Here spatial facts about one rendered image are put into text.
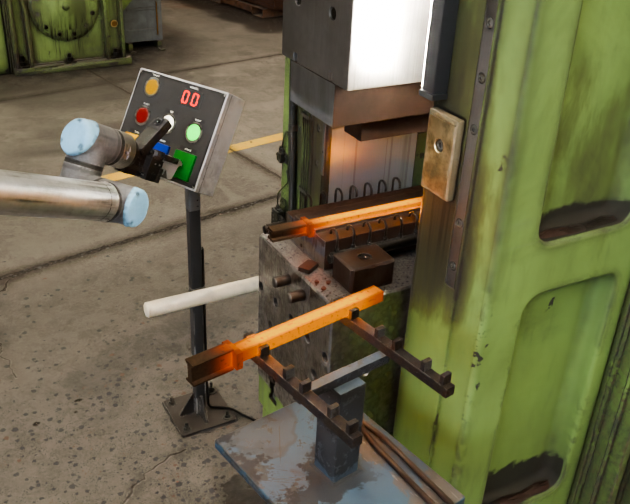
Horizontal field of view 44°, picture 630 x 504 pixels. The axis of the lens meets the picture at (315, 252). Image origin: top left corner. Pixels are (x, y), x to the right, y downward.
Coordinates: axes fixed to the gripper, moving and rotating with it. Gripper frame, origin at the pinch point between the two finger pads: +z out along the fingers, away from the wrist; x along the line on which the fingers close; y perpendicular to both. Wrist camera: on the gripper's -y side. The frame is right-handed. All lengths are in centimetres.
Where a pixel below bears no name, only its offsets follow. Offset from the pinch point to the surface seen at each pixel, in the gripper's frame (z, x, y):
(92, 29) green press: 270, -368, -72
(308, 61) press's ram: -19, 43, -30
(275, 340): -42, 72, 24
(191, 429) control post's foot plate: 55, -5, 85
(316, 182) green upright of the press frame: 18.6, 32.0, -6.9
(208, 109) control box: 2.0, 2.3, -15.8
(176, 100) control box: 2.0, -9.6, -15.5
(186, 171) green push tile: 1.3, 2.6, 2.0
